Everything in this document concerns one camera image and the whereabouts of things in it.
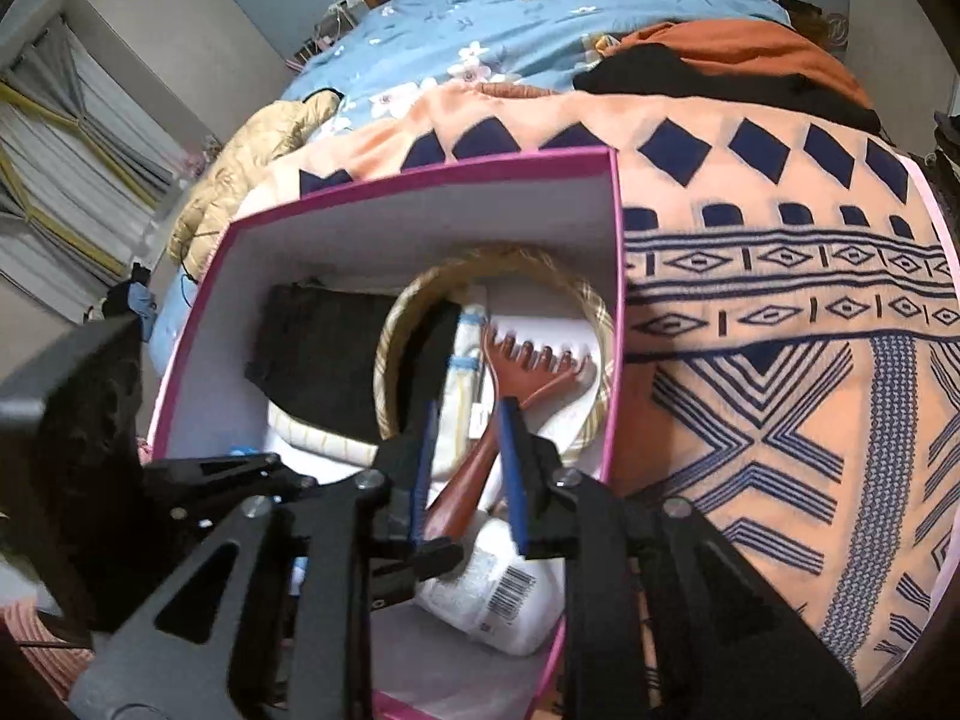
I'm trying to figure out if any brown wooden back scratcher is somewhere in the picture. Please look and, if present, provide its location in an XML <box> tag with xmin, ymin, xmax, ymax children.
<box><xmin>423</xmin><ymin>323</ymin><xmax>594</xmax><ymax>541</ymax></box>

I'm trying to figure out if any white lotion bottle red cap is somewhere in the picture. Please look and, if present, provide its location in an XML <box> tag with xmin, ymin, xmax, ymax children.
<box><xmin>415</xmin><ymin>511</ymin><xmax>565</xmax><ymax>656</ymax></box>

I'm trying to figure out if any white blue tube package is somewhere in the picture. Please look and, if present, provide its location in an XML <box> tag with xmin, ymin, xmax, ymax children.
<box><xmin>433</xmin><ymin>302</ymin><xmax>487</xmax><ymax>479</ymax></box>

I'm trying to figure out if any black folded pouch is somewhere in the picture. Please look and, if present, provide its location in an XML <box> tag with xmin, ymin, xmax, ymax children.
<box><xmin>244</xmin><ymin>280</ymin><xmax>464</xmax><ymax>447</ymax></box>

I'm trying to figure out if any magenta cardboard storage box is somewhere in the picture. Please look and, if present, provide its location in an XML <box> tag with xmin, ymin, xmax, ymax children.
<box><xmin>146</xmin><ymin>145</ymin><xmax>628</xmax><ymax>720</ymax></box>

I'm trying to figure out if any dark clothes pile by curtain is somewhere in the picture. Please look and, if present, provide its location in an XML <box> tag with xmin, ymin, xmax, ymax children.
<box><xmin>101</xmin><ymin>263</ymin><xmax>158</xmax><ymax>343</ymax></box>

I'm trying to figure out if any orange navy patterned blanket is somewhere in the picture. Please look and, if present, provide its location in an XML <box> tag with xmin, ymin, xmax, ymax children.
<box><xmin>242</xmin><ymin>85</ymin><xmax>958</xmax><ymax>694</ymax></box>

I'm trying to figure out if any beige quilted jacket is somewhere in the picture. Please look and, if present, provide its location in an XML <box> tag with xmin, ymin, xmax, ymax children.
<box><xmin>167</xmin><ymin>89</ymin><xmax>342</xmax><ymax>283</ymax></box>

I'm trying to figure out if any grey curtain with yellow stripes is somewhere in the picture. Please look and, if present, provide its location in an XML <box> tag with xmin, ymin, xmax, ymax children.
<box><xmin>2</xmin><ymin>15</ymin><xmax>195</xmax><ymax>322</ymax></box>

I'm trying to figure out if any black garment on bed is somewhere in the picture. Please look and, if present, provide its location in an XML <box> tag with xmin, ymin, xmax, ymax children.
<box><xmin>573</xmin><ymin>44</ymin><xmax>884</xmax><ymax>135</ymax></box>

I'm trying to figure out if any orange brown garment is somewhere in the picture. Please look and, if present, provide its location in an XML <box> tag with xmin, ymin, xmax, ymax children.
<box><xmin>592</xmin><ymin>20</ymin><xmax>874</xmax><ymax>109</ymax></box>

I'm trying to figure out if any blue floral duvet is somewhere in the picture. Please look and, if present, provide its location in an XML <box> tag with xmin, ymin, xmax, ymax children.
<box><xmin>146</xmin><ymin>0</ymin><xmax>793</xmax><ymax>377</ymax></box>

